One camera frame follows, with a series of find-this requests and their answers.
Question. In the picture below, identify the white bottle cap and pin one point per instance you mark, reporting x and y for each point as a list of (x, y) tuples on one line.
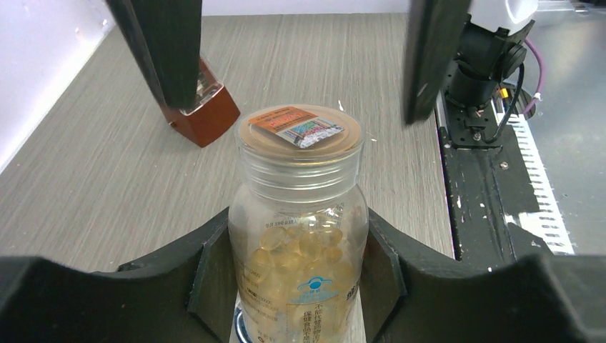
[(299, 131)]

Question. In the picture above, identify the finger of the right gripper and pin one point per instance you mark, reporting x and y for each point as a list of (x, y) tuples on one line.
[(164, 37), (433, 34)]

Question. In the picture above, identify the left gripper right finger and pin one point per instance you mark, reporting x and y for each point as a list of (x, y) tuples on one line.
[(412, 293)]

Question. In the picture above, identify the brown wooden metronome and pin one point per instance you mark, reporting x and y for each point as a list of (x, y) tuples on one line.
[(213, 113)]

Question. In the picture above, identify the clear pill bottle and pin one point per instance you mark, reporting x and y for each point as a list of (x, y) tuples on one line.
[(298, 225)]

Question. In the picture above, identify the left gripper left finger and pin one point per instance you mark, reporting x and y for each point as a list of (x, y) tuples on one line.
[(183, 292)]

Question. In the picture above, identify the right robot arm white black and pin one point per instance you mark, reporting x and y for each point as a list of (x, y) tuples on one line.
[(484, 38)]

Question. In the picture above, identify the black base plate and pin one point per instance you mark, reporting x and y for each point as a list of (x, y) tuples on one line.
[(487, 190)]

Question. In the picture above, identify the blue round pill box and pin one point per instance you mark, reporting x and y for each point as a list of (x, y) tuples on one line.
[(240, 332)]

